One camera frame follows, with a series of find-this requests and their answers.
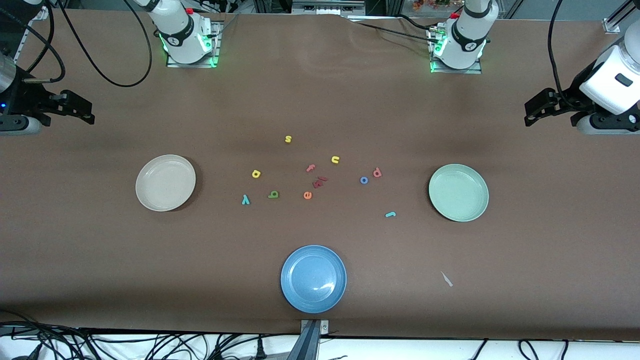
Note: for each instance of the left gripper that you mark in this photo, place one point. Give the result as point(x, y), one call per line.
point(568, 101)

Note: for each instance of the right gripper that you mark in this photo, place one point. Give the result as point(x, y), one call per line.
point(24, 95)

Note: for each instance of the pink letter p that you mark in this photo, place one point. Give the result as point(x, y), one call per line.
point(377, 173)

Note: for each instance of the teal letter y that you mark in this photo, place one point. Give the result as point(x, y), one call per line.
point(245, 200)

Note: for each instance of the green letter b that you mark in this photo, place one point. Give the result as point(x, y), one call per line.
point(273, 194)

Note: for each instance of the light green round plate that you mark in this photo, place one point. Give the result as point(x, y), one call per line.
point(458, 192)

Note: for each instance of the beige brown round plate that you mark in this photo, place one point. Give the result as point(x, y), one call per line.
point(165, 182)

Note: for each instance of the orange decoration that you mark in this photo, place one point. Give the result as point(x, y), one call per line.
point(430, 4)

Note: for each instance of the brown table cover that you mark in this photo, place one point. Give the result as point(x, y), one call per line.
point(100, 275)

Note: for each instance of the white paper scrap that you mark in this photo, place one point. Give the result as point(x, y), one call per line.
point(446, 279)

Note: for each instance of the grey box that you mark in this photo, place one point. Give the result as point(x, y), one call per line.
point(327, 7)

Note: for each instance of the blue round plate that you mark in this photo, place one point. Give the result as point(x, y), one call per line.
point(313, 279)

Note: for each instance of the black power plug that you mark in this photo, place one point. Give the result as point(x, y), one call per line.
point(260, 350)

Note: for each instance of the silver aluminium frame bar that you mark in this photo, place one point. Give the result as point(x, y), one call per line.
point(612, 25)
point(37, 15)

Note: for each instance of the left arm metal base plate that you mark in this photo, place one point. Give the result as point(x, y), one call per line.
point(470, 71)

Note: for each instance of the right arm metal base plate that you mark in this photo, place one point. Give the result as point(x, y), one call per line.
point(192, 65)

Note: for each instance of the silver mounting bracket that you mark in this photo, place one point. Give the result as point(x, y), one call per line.
point(325, 327)

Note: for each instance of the grey camera mount pole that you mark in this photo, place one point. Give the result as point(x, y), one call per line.
point(306, 345)

